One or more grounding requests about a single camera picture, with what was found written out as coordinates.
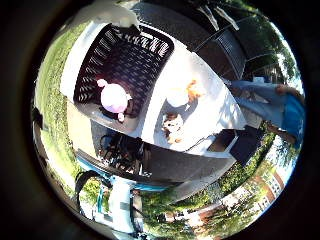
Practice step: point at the pink round plush toy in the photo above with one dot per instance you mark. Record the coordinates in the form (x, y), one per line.
(114, 98)

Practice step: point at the brown and white dog plush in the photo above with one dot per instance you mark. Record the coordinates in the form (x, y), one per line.
(172, 128)

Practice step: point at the black slotted plastic basket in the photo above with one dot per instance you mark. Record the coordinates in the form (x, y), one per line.
(123, 70)

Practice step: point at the orange and white plush toy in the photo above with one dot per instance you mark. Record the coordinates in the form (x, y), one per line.
(184, 94)

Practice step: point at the black mesh chair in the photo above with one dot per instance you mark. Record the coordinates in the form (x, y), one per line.
(230, 50)

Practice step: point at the brown cardboard box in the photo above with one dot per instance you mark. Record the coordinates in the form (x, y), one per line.
(226, 141)

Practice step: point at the person in blue shirt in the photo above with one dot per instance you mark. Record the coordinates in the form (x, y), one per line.
(280, 106)

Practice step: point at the red brick building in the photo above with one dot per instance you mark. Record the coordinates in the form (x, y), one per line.
(263, 190)

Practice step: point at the blue metal frame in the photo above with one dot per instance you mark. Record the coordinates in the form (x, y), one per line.
(100, 170)

